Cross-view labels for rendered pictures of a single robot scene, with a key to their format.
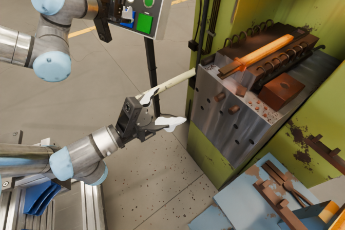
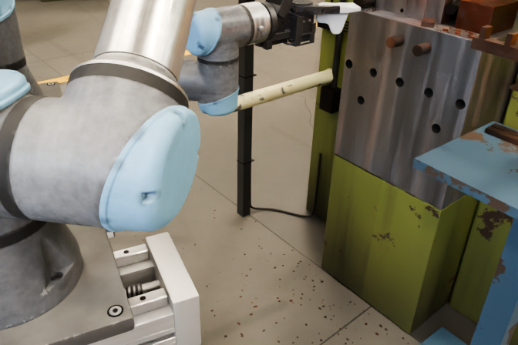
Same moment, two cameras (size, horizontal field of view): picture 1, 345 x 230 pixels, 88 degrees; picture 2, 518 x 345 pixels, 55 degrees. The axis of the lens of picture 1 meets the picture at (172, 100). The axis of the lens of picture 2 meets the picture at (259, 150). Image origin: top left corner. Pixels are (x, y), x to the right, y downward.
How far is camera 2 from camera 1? 76 cm
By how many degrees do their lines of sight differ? 23
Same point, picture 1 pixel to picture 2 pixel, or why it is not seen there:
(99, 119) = not seen: hidden behind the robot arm
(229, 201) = (442, 161)
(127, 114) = not seen: outside the picture
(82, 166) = (231, 28)
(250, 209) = (481, 166)
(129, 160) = not seen: hidden behind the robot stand
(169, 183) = (293, 328)
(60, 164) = (206, 15)
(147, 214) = not seen: outside the picture
